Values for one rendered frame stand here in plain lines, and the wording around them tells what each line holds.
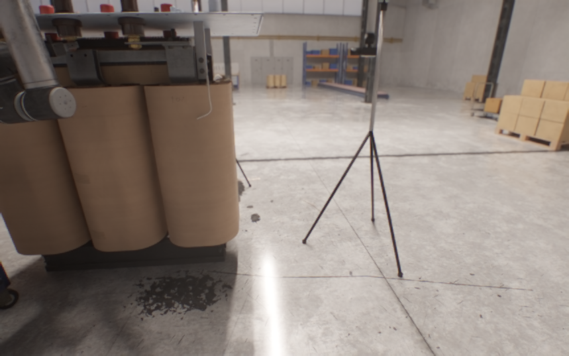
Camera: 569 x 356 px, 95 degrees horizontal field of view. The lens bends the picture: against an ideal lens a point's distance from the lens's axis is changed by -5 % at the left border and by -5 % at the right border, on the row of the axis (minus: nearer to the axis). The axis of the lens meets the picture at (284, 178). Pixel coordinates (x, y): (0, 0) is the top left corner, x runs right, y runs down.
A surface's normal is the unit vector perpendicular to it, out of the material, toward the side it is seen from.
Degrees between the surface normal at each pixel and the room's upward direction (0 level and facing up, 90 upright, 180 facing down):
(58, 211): 90
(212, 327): 0
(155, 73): 90
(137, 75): 90
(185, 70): 90
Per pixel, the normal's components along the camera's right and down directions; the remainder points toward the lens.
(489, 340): 0.00, -0.93
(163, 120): -0.12, 0.37
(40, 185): 0.54, 0.31
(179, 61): 0.12, 0.37
